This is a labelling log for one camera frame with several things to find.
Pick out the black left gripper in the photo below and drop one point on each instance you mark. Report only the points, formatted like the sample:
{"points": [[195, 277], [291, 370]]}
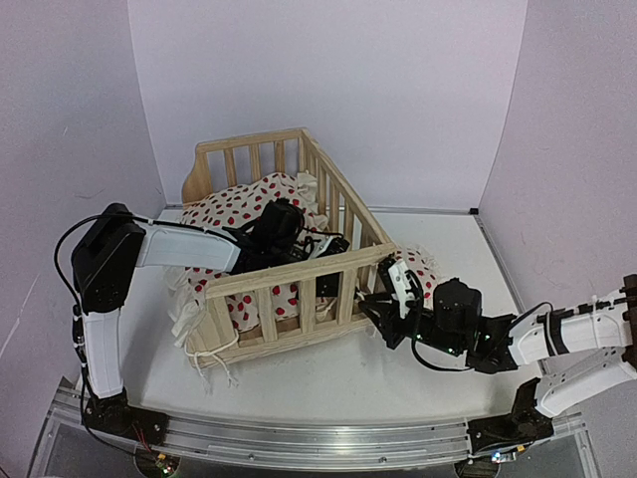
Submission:
{"points": [[327, 285]]}

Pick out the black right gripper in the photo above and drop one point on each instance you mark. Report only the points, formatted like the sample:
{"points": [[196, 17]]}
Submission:
{"points": [[389, 328]]}

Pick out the wooden pet bed frame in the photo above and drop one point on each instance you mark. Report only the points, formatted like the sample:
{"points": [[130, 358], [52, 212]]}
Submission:
{"points": [[225, 163]]}

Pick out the strawberry print ruffled mattress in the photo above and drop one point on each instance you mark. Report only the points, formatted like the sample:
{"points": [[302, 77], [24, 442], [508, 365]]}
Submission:
{"points": [[235, 207]]}

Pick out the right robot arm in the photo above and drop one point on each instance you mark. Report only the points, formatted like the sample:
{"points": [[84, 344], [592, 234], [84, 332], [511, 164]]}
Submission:
{"points": [[450, 320]]}

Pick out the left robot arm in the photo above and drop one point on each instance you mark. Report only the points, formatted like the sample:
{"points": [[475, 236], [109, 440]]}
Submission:
{"points": [[118, 242]]}

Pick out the strawberry print small pillow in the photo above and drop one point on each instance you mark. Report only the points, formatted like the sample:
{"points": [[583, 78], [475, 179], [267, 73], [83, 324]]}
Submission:
{"points": [[424, 265]]}

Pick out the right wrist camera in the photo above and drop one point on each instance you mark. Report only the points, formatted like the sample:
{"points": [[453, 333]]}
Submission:
{"points": [[402, 288]]}

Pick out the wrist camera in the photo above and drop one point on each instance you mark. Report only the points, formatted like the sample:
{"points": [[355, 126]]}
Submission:
{"points": [[329, 245], [402, 288]]}

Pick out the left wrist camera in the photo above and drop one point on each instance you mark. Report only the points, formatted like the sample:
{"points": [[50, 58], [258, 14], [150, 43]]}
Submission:
{"points": [[329, 245]]}

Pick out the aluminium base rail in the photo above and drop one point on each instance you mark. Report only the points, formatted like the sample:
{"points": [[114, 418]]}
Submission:
{"points": [[268, 444]]}

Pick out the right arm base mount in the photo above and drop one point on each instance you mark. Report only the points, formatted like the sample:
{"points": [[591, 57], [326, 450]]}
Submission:
{"points": [[523, 425]]}

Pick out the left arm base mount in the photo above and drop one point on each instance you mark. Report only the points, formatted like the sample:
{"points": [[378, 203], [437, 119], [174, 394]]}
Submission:
{"points": [[115, 416]]}

